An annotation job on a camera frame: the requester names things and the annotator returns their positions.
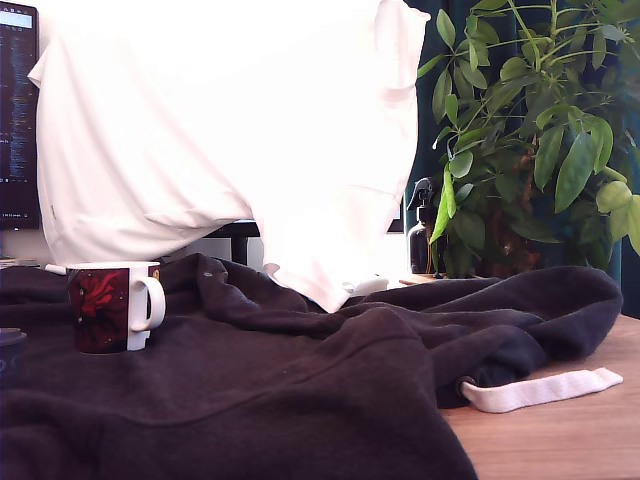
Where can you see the grey coffee capsule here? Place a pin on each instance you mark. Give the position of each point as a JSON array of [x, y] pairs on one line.
[[9, 357]]

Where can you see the black monitor stand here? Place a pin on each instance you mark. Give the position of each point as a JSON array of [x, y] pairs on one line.
[[240, 245]]

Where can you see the black spray bottle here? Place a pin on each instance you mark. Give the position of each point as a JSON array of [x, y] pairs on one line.
[[422, 240]]

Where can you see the wooden board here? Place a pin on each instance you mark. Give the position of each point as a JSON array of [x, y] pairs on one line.
[[417, 278]]

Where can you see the black hoodie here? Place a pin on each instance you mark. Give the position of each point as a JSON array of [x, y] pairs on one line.
[[250, 380]]

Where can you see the white draped cloth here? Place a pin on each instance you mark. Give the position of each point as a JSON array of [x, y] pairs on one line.
[[210, 125]]

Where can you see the green leafy houseplant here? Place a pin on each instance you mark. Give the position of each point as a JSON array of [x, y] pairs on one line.
[[545, 150]]

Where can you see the black computer monitor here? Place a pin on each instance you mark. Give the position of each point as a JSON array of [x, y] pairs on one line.
[[17, 125]]

